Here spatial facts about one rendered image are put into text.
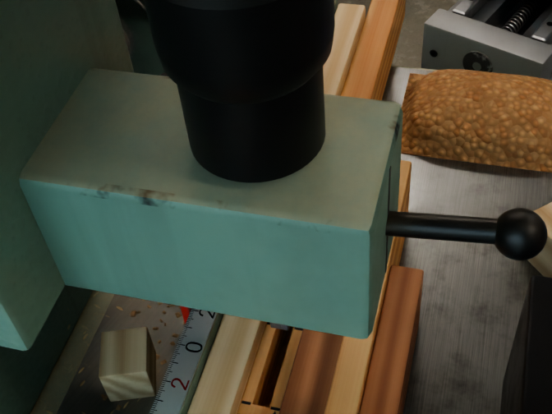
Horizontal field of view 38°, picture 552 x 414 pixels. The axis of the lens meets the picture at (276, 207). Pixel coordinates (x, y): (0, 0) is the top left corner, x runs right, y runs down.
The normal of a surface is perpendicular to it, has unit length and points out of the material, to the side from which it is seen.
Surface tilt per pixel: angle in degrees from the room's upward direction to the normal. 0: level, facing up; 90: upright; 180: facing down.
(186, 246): 90
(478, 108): 18
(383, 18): 0
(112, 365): 0
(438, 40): 90
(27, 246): 90
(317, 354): 0
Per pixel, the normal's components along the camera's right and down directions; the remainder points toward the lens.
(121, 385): 0.10, 0.73
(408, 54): -0.07, -0.67
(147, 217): -0.26, 0.73
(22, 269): 0.96, 0.15
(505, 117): -0.14, -0.41
